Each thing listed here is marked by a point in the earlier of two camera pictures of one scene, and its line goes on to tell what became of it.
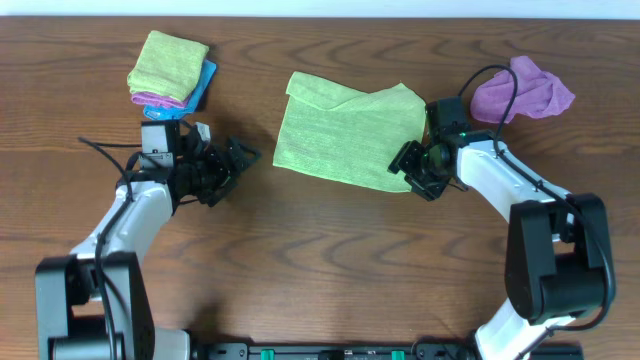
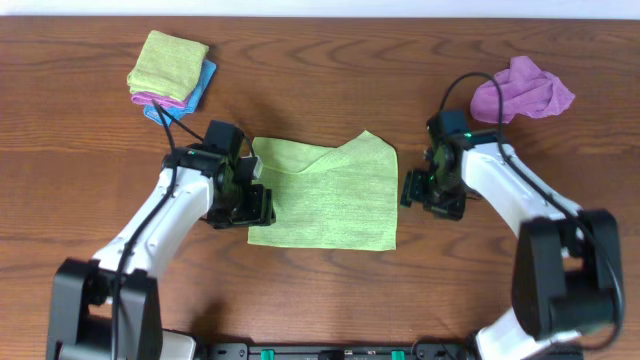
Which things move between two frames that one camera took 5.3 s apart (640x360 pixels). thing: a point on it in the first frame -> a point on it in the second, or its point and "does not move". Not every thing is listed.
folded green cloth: (168, 65) does not move
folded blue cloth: (203, 83) does not move
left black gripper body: (207, 173) -> (245, 205)
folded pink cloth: (157, 100) does not move
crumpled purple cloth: (539, 94) does not move
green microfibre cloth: (330, 130) -> (343, 197)
